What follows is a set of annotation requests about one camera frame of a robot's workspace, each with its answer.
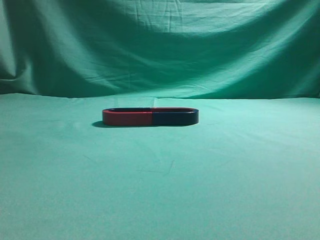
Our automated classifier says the blue-fronted horseshoe magnet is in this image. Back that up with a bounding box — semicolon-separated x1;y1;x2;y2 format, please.
151;107;199;126

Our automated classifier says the red-fronted horseshoe magnet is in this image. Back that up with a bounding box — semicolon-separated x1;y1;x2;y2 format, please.
102;107;153;127

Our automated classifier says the green cloth backdrop and cover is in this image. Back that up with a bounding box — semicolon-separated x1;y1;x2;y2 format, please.
0;0;320;240

